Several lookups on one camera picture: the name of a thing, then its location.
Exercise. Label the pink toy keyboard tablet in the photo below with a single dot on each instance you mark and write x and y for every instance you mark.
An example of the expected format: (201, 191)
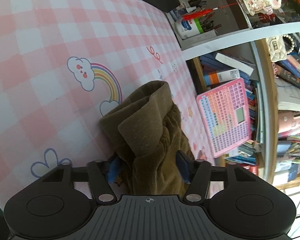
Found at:
(225, 115)

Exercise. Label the pink checkered desk mat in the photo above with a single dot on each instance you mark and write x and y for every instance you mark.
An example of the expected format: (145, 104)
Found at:
(66, 63)

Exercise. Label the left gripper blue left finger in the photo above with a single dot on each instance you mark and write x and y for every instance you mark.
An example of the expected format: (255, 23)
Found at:
(108, 168)

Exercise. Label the white bookshelf frame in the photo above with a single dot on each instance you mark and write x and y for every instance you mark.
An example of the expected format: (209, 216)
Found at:
(241, 39)

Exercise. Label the white green pen cup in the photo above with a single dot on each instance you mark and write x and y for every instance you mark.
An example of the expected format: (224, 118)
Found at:
(188, 28)

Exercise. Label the red dictionary books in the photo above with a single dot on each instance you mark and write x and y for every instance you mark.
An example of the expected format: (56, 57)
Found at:
(251, 168)

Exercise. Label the brown corduroy pants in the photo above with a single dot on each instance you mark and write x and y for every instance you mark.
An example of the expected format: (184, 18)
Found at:
(145, 133)

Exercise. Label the white leaning book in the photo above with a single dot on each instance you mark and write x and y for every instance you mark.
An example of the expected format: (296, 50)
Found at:
(229, 61)

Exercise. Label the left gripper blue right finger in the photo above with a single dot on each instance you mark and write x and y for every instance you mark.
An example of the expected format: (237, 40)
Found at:
(190, 169)

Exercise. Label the orange white box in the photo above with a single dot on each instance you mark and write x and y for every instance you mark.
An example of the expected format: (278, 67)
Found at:
(214, 78)

